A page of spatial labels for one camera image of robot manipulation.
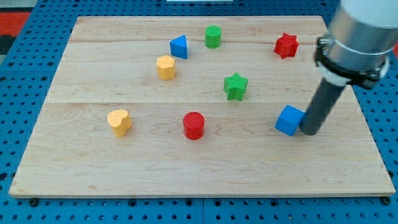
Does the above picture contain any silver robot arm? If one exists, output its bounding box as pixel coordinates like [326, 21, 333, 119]
[315, 0, 397, 89]

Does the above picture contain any green star block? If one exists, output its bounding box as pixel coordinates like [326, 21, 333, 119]
[223, 73, 249, 101]

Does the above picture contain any red star block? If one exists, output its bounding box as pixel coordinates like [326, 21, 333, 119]
[274, 33, 299, 59]

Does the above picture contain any red cylinder block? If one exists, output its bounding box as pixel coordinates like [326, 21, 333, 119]
[183, 111, 205, 140]

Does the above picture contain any wooden board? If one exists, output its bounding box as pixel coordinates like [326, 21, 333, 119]
[9, 16, 396, 198]

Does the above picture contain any yellow hexagon block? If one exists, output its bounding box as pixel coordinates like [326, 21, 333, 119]
[156, 55, 176, 80]

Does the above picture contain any blue triangle block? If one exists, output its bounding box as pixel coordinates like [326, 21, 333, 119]
[170, 35, 188, 59]

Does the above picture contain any green cylinder block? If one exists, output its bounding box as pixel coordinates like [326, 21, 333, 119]
[205, 26, 222, 49]

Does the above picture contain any yellow heart block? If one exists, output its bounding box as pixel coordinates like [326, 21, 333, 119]
[107, 110, 132, 138]

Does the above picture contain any blue cube block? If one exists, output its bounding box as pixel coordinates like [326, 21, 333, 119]
[275, 105, 305, 136]

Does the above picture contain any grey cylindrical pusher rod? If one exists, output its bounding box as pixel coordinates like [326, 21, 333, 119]
[300, 78, 345, 136]

